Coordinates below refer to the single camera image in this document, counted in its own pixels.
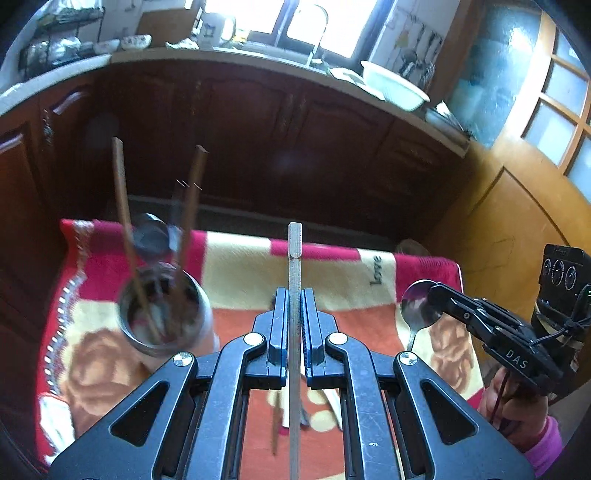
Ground patchwork printed blanket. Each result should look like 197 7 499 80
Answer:
37 218 485 469

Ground kitchen window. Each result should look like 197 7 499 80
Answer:
203 0 398 61

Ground wooden door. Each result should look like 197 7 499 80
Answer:
425 9 591 319

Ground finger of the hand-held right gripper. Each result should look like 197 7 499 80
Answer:
429 281 528 325
438 299 504 346

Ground wooden chopstick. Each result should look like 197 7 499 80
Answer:
166 145 208 340
271 396 284 456
112 137 160 344

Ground black dish rack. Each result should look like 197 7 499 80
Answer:
18 4 107 77

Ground white cloth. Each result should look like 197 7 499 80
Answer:
39 397 75 460

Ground metal spoon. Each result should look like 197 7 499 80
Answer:
400 279 445 354
131 212 174 296

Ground hanging kitchen utensils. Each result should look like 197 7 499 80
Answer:
399 18 444 84

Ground silver metal chopstick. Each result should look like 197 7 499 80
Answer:
288 222 304 480

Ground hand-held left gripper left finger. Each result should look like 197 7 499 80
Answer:
48 287 291 480

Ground white kettle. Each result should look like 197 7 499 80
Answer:
198 13 236 49

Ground metal sink faucet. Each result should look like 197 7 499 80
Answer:
302 4 331 68

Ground dark wooden kitchen cabinets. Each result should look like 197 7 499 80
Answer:
0 51 469 296

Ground white plastic basin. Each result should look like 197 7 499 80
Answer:
360 60 431 112

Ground pale kitchen countertop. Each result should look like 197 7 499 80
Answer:
0 44 472 153

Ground stainless steel utensil cup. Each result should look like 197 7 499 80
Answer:
117 261 221 370

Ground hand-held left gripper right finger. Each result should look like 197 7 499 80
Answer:
300 287 536 480

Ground brown cutting board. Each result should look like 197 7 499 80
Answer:
136 9 195 47

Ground person's right forearm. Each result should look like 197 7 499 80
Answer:
524 412 566 476

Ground person's right hand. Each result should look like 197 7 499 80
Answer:
478 364 552 445

